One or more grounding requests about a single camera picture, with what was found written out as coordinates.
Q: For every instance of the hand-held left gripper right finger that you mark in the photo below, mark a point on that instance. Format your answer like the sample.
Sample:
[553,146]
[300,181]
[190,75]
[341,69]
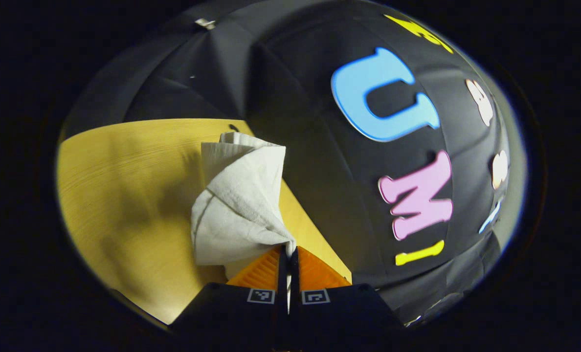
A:
[295,293]

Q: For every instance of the black backdrop cloth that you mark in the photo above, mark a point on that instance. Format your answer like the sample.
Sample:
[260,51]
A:
[300,146]

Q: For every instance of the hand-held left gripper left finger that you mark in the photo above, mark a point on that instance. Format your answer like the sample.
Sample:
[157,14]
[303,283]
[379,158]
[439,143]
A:
[282,293]

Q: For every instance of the small cloth clip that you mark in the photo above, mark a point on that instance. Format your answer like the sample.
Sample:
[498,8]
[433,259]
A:
[205,23]

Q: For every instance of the white jeans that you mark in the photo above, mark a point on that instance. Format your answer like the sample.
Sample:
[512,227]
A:
[241,195]

